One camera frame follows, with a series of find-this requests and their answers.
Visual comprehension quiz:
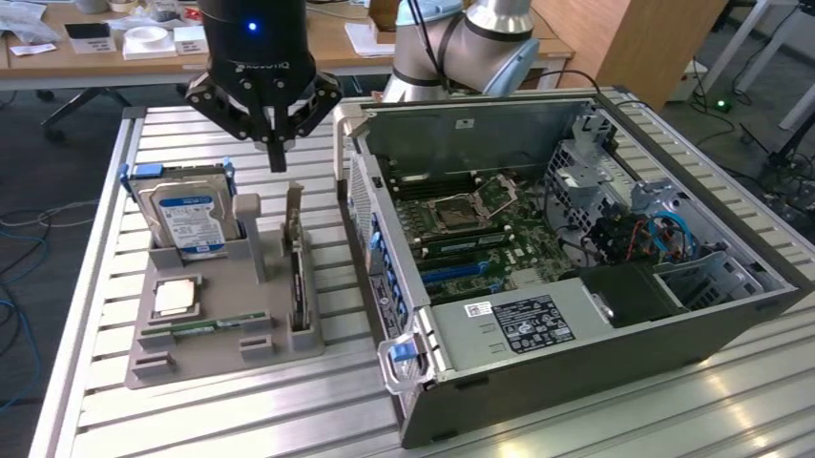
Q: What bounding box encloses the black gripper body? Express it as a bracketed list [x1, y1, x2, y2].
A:
[196, 0, 318, 114]

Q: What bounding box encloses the black graphics card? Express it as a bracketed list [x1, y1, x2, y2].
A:
[278, 180, 317, 334]

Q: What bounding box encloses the small white box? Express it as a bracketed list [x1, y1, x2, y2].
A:
[172, 26, 209, 54]

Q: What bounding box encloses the white paper stack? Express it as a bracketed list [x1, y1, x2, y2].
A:
[342, 20, 400, 58]

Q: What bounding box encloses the flat white box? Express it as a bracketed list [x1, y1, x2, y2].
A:
[121, 39, 180, 62]

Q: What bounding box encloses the dark bag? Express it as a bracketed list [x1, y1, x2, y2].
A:
[141, 0, 184, 23]

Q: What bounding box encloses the white tape roll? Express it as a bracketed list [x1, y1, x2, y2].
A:
[125, 25, 169, 49]

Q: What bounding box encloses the brown cardboard box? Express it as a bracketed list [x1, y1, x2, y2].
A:
[368, 0, 404, 32]

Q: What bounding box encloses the hard disk with blue carrier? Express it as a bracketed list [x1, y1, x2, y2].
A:
[118, 159, 248, 261]

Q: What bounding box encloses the black chair base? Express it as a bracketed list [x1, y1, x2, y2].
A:
[37, 87, 138, 142]

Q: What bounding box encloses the wooden desk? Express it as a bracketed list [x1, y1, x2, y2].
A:
[0, 0, 576, 93]

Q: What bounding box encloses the white box with black lid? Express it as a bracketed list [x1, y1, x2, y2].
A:
[63, 22, 118, 55]

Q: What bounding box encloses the CPU socket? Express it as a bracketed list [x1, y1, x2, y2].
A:
[424, 192, 490, 231]

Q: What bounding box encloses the metal socket cover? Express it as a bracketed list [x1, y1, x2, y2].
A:
[469, 172, 518, 207]

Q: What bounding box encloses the red white card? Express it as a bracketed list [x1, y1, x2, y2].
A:
[7, 42, 58, 57]

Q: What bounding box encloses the clear plastic bag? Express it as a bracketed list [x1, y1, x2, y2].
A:
[0, 1, 62, 45]

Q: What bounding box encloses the green RAM stick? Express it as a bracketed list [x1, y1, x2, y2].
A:
[139, 310, 268, 338]
[417, 231, 512, 255]

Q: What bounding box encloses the long black expansion slot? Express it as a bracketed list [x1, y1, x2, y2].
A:
[416, 252, 482, 270]

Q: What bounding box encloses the silver CPU chip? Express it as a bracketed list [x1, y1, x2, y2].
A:
[153, 280, 200, 317]

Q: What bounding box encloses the blue expansion slot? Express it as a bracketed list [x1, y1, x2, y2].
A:
[420, 263, 488, 286]

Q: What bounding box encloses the green motherboard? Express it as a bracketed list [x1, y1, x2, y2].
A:
[378, 156, 586, 307]

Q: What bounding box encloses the perforated metal drive cage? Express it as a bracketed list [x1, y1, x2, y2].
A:
[544, 136, 638, 239]

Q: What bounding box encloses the wooden cabinet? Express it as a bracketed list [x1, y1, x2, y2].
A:
[526, 0, 730, 112]

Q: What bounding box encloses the grey parts rack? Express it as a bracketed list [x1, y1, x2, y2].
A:
[123, 183, 329, 390]

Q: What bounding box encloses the grey power supply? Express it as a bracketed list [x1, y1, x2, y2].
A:
[428, 279, 616, 374]

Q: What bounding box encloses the white floor device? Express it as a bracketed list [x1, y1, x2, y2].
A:
[666, 58, 712, 104]

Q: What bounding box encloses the grey PC case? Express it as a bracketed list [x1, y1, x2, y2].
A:
[332, 87, 806, 449]

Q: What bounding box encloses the metal disk bay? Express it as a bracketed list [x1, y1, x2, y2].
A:
[649, 251, 766, 312]

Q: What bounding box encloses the black stand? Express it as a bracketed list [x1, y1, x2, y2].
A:
[740, 108, 815, 202]

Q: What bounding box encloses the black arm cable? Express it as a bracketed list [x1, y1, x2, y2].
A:
[405, 0, 452, 93]

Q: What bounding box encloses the white floor cable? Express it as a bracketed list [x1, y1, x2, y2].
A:
[0, 197, 103, 231]

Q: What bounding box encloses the long black cable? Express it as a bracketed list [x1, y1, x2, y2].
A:
[518, 69, 645, 107]

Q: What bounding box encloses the blue floor cable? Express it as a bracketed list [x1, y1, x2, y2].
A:
[0, 227, 50, 412]

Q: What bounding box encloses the black disk wire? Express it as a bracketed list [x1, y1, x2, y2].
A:
[554, 227, 606, 269]

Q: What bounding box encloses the blue disk wire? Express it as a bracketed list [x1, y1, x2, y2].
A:
[645, 211, 700, 263]

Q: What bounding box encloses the white table frame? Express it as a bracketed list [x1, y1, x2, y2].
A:
[690, 0, 815, 131]

